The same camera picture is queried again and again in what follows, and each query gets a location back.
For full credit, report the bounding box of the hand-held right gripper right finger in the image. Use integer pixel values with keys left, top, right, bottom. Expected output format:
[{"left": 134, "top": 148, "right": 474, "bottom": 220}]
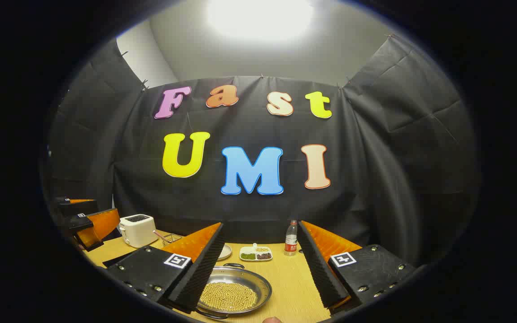
[{"left": 298, "top": 220, "right": 416, "bottom": 314}]

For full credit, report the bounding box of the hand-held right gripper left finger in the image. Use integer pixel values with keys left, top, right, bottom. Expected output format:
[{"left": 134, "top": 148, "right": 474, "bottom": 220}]
[{"left": 105, "top": 222, "right": 224, "bottom": 314}]

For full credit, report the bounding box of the pile of soybeans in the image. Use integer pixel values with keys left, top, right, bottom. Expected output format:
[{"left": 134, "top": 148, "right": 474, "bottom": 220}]
[{"left": 199, "top": 282, "right": 258, "bottom": 312}]

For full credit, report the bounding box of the stainless steel pot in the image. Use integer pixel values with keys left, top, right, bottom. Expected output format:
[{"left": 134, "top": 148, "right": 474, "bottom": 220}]
[{"left": 196, "top": 263, "right": 273, "bottom": 320}]

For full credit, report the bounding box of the plastic water bottle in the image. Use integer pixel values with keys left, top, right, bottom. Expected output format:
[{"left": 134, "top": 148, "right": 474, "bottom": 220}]
[{"left": 284, "top": 220, "right": 298, "bottom": 257}]

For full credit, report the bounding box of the white divided dish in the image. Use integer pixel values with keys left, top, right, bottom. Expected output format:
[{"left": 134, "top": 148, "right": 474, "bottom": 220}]
[{"left": 239, "top": 243, "right": 273, "bottom": 262}]

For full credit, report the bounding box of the white toaster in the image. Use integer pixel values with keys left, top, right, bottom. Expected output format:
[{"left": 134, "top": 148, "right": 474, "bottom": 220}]
[{"left": 119, "top": 214, "right": 159, "bottom": 249}]

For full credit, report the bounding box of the wire mesh basket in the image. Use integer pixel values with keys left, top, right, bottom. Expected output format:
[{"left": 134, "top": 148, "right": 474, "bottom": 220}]
[{"left": 160, "top": 232, "right": 183, "bottom": 247}]

